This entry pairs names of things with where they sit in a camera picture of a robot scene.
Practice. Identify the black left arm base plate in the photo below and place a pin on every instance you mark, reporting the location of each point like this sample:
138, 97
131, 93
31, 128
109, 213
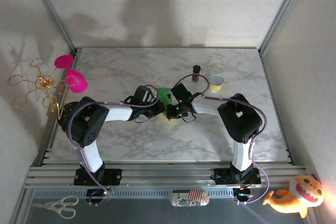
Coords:
115, 176

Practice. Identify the aluminium front rail frame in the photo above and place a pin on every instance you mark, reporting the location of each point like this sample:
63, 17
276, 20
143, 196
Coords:
162, 175

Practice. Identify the aluminium side rail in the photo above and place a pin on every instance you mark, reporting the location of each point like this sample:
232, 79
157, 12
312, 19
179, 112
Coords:
50, 153

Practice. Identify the small dark spice bottle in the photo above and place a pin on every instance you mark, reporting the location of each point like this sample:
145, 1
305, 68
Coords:
196, 73

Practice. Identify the white scissors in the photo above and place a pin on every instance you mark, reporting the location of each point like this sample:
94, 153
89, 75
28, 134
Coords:
61, 205

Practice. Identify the small black controller box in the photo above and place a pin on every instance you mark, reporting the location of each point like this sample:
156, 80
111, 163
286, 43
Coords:
242, 193
97, 193

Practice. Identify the striped patterned can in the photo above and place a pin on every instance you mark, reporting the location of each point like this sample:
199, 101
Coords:
189, 197

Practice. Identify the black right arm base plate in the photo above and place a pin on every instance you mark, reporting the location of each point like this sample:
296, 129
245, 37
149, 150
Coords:
223, 175

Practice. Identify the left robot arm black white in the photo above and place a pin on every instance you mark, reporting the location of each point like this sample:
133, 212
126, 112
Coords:
89, 121

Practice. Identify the perforated metal strip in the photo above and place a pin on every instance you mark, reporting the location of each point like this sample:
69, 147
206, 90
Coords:
136, 193

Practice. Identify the pink plastic wine glass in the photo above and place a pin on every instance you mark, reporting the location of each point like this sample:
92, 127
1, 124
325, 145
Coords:
78, 85

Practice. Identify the aluminium frame post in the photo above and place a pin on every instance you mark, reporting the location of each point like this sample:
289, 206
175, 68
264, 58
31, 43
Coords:
282, 14
52, 16

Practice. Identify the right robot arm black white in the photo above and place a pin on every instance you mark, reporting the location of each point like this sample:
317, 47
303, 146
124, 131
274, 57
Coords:
239, 119

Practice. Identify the orange fish plush toy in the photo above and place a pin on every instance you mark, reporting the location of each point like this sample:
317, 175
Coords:
302, 195

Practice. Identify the green paper sheet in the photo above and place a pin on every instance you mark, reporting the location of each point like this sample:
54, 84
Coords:
164, 95

